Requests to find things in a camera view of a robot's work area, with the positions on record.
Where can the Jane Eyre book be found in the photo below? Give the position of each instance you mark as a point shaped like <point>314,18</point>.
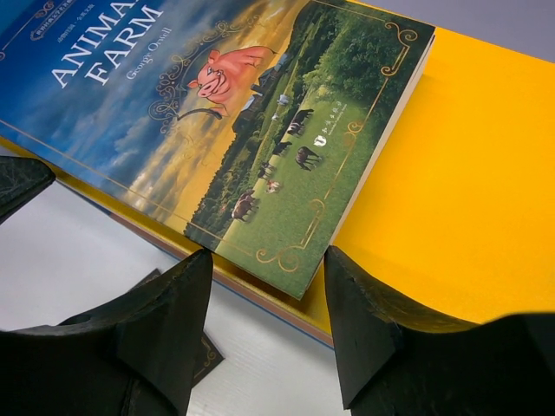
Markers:
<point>408,91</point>

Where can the Three Days to See book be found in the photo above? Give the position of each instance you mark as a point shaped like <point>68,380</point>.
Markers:
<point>207,358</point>

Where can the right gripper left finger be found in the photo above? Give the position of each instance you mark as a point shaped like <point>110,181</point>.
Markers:
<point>133,355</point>

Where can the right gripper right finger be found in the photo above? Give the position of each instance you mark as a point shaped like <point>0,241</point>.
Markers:
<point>397,356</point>

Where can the Animal Farm book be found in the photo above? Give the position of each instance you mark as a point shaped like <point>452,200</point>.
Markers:
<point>247,127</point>

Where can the blue wooden bookshelf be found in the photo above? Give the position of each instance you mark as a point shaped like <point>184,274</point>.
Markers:
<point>457,212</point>

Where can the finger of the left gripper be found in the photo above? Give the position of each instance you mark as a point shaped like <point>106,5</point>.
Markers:
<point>21,180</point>

